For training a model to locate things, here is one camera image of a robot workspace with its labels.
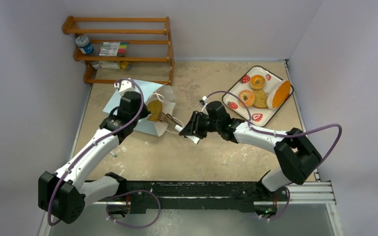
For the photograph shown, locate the light blue paper bag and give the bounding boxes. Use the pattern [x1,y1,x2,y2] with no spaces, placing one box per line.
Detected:
[102,80,176,137]

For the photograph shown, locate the metal tongs with white handle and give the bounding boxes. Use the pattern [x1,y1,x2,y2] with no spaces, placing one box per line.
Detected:
[159,112,200,144]

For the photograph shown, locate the brown fake bread piece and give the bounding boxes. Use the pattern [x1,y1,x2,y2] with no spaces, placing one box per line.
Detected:
[252,89,268,109]

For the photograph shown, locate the orange fake bread ring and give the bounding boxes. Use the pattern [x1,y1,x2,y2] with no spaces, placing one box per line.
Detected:
[249,74,267,91]

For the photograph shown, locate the white orange fake bread slice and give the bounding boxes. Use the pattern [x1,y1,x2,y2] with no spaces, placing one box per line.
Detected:
[266,80,291,110]

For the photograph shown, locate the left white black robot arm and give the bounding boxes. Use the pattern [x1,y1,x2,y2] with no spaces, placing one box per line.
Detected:
[38,91,150,224]

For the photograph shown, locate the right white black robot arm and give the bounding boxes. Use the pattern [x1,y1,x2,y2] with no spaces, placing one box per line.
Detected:
[179,101,322,200]

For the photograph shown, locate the small yellow block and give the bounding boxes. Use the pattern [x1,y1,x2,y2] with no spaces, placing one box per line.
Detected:
[120,61,132,71]

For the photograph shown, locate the small white box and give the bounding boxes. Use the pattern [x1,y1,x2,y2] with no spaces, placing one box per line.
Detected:
[99,61,121,70]

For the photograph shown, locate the orange wooden shelf rack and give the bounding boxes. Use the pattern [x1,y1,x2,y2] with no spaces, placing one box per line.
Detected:
[62,16,175,85]

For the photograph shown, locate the box of coloured markers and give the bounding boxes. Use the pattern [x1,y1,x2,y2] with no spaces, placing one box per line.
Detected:
[98,41,128,57]

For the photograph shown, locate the blue lidded jar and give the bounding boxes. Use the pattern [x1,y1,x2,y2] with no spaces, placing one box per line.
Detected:
[75,35,94,55]

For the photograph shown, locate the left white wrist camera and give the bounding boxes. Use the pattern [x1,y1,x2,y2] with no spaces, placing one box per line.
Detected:
[114,80,135,96]

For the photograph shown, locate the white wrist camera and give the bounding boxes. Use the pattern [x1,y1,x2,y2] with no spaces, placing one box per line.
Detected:
[199,96,208,114]
[114,80,135,96]

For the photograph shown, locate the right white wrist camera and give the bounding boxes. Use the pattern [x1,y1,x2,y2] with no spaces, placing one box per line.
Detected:
[199,96,208,114]

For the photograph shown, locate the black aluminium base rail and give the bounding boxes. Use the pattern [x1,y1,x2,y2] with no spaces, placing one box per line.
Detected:
[47,180,336,216]

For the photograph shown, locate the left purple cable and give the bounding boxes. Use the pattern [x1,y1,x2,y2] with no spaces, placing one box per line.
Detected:
[47,78,161,229]

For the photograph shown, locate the purple cable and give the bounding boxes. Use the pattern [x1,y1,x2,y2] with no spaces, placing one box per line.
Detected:
[47,78,161,229]
[202,90,343,222]

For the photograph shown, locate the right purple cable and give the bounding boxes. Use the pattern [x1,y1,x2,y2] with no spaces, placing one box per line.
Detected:
[202,90,343,222]

